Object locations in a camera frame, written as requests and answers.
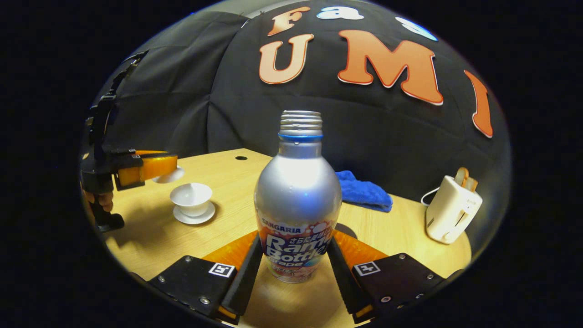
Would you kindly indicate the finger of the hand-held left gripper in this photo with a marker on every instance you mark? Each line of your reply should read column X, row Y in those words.
column 150, row 168
column 145, row 153

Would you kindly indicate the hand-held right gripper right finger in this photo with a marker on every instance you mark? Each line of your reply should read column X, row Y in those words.
column 341, row 282

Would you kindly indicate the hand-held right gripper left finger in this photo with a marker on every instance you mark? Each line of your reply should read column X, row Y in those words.
column 248, row 278

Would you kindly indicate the white teacup lid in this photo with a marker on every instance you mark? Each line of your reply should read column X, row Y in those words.
column 171, row 177

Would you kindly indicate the white teacup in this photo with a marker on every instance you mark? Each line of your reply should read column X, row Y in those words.
column 191, row 198

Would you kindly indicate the dark round coaster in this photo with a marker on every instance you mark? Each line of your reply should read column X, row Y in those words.
column 347, row 230

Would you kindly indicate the silver water bottle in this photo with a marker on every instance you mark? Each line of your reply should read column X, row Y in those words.
column 297, row 191

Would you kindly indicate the white saucer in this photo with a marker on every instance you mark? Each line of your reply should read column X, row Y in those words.
column 205, row 217

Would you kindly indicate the blue towel cloth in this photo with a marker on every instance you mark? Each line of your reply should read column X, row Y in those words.
column 362, row 191

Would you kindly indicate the white toaster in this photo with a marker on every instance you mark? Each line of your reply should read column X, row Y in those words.
column 448, row 214

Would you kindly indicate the bread slice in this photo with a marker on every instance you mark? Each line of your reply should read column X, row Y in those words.
column 472, row 183
column 462, row 175

